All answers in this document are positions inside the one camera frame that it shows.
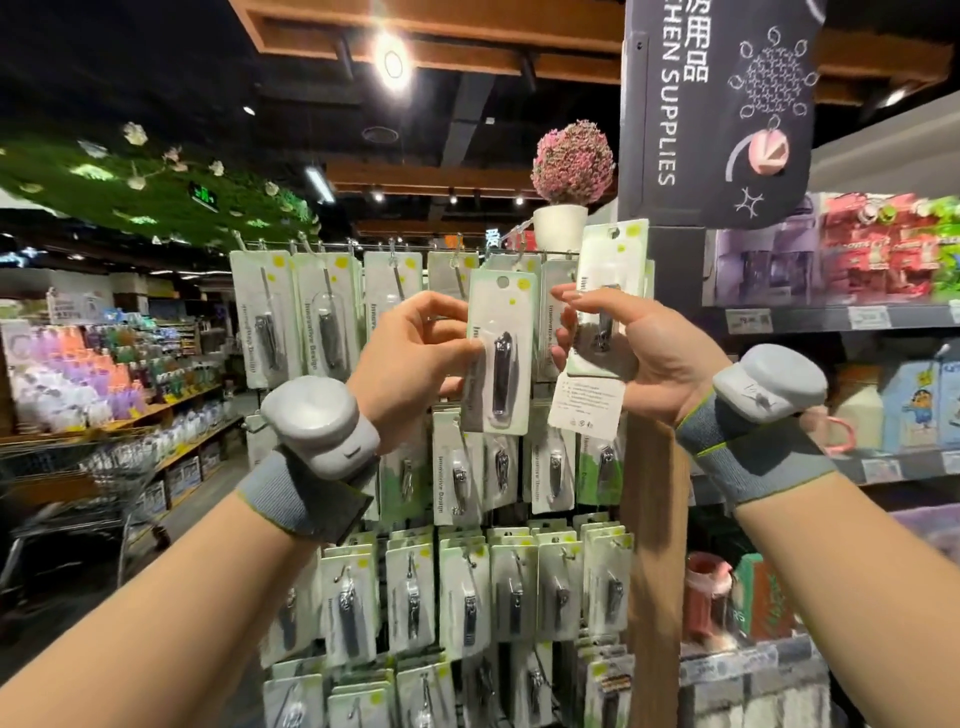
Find teal orange box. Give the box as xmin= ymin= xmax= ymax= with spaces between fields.
xmin=735 ymin=552 xmax=797 ymax=644

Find grey wrist tracker band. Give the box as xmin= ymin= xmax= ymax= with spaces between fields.
xmin=675 ymin=343 xmax=839 ymax=507
xmin=235 ymin=375 xmax=383 ymax=545

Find pink ceramic mug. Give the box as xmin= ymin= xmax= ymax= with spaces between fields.
xmin=802 ymin=405 xmax=860 ymax=456

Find person's left hand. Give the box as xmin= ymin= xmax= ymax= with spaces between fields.
xmin=348 ymin=289 xmax=486 ymax=455

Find row of pink red packs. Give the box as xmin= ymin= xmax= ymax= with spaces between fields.
xmin=817 ymin=192 xmax=960 ymax=302

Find person's right hand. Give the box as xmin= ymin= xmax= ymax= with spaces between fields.
xmin=550 ymin=285 xmax=734 ymax=426

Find blue cartoon box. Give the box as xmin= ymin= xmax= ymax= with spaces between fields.
xmin=882 ymin=357 xmax=944 ymax=449

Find rows of hung nail clipper packs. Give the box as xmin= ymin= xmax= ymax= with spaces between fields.
xmin=228 ymin=247 xmax=654 ymax=728

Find cream white jug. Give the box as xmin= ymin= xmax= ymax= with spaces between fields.
xmin=832 ymin=367 xmax=887 ymax=452

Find pink flowers in white pot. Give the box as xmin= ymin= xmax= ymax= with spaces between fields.
xmin=531 ymin=120 xmax=618 ymax=254

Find dark hanging aisle sign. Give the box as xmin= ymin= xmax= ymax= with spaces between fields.
xmin=618 ymin=0 xmax=827 ymax=230

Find wooden ceiling frame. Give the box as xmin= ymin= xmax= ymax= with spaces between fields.
xmin=228 ymin=0 xmax=956 ymax=107

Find purple boxed appliance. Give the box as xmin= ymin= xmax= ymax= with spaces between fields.
xmin=705 ymin=217 xmax=824 ymax=306

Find row of pastel laundry bottles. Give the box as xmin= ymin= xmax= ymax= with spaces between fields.
xmin=0 ymin=315 xmax=197 ymax=437

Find wooden post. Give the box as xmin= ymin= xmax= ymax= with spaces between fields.
xmin=618 ymin=225 xmax=699 ymax=728

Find green hanging ceiling decor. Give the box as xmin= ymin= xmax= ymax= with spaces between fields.
xmin=0 ymin=120 xmax=320 ymax=249

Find pink mugs on shelf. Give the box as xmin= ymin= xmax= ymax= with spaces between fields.
xmin=682 ymin=550 xmax=737 ymax=647

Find lavender product box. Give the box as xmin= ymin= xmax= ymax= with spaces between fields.
xmin=892 ymin=502 xmax=960 ymax=564

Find white carded nail clipper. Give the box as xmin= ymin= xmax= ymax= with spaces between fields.
xmin=547 ymin=372 xmax=629 ymax=443
xmin=567 ymin=220 xmax=653 ymax=380
xmin=462 ymin=267 xmax=542 ymax=437

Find wooden laundry shelf unit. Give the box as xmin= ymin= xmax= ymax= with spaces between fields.
xmin=0 ymin=382 xmax=249 ymax=519

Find empty silver shopping cart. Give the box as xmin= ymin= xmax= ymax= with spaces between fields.
xmin=0 ymin=435 xmax=152 ymax=594

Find grey kitchenware shelf unit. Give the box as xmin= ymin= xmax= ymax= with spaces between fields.
xmin=675 ymin=90 xmax=960 ymax=728

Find round ceiling lamp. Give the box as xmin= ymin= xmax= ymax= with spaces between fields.
xmin=370 ymin=33 xmax=417 ymax=95

